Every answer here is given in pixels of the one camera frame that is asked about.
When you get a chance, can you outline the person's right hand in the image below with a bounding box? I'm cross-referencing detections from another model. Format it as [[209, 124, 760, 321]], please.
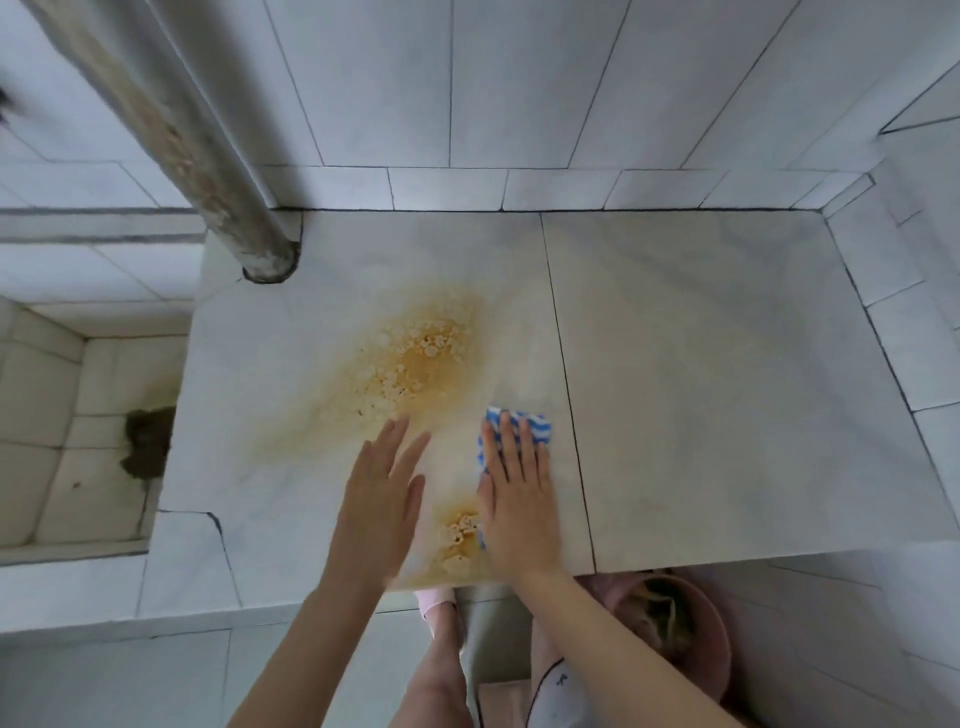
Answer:
[[476, 410, 566, 580]]

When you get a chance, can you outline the person's left hand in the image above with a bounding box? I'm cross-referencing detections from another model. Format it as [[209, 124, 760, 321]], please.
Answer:
[[322, 415, 433, 598]]

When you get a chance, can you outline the blue white striped cleaning cloth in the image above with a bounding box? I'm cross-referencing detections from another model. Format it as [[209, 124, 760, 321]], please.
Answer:
[[477, 405, 555, 553]]

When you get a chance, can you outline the person's left forearm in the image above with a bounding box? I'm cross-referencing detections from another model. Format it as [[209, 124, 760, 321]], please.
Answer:
[[222, 577, 395, 728]]

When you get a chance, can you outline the person's right forearm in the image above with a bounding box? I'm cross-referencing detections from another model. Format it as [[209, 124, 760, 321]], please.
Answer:
[[513, 564, 745, 728]]

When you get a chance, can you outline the pink slipper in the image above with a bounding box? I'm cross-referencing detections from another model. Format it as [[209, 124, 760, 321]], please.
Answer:
[[415, 586, 459, 625]]

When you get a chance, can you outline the person's left leg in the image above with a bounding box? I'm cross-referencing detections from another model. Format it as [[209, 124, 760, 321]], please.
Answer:
[[395, 600, 472, 728]]

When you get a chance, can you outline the pink plastic bucket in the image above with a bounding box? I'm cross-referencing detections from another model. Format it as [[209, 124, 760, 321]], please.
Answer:
[[597, 570, 733, 708]]

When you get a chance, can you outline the tiled sink basin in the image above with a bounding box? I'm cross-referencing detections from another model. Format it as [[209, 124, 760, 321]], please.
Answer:
[[0, 294, 190, 552]]

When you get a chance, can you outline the grey stained drain pipe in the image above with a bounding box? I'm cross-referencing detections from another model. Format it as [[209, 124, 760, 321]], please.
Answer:
[[21, 0, 303, 286]]

